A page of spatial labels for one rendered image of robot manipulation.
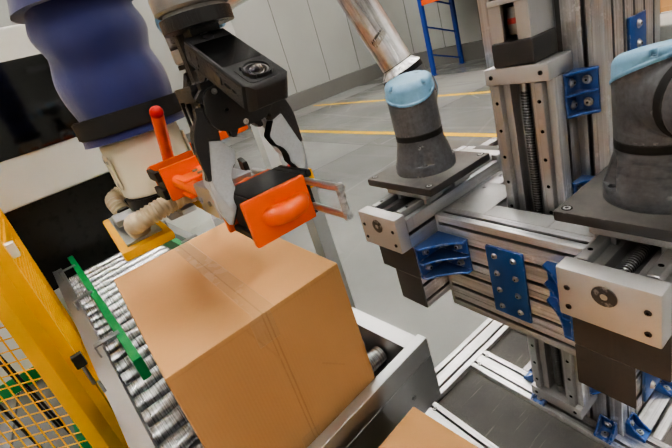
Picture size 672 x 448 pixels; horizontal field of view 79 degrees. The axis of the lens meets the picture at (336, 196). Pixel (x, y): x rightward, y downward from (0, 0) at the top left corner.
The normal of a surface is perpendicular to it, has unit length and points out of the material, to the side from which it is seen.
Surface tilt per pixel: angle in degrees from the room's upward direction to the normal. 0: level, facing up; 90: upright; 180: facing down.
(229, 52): 30
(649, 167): 73
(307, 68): 90
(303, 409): 90
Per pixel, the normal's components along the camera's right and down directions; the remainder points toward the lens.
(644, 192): -0.77, 0.15
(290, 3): 0.57, 0.14
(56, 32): -0.07, 0.03
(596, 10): -0.77, 0.43
